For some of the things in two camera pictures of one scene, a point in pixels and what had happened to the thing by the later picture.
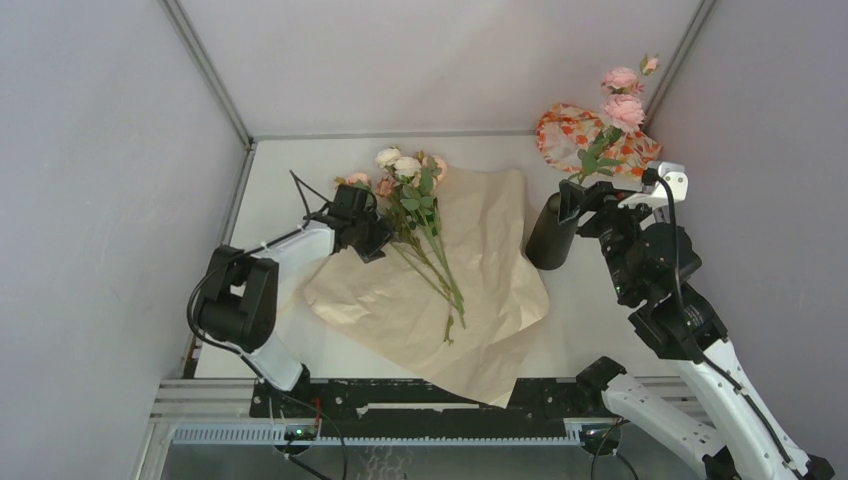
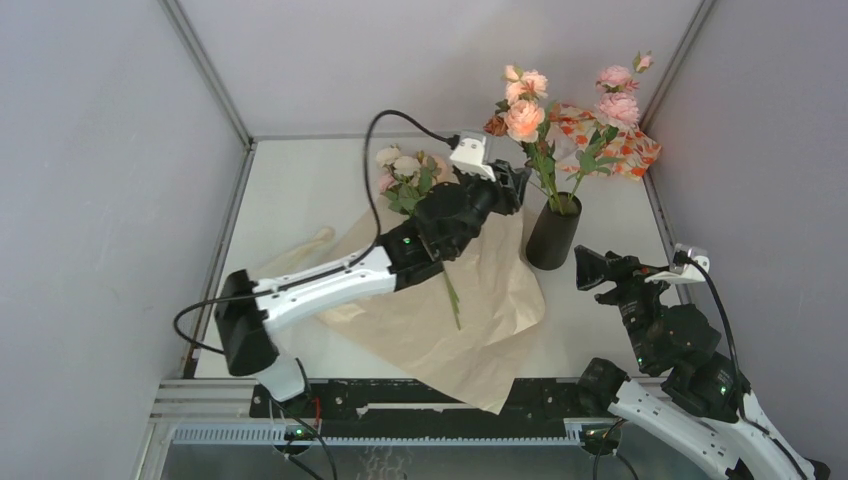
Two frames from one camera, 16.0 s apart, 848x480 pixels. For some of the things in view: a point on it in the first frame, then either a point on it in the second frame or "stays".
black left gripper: (381, 235) to (512, 182)
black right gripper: (598, 198) to (624, 270)
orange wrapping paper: (456, 294) stays
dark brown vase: (549, 241) stays
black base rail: (394, 403) stays
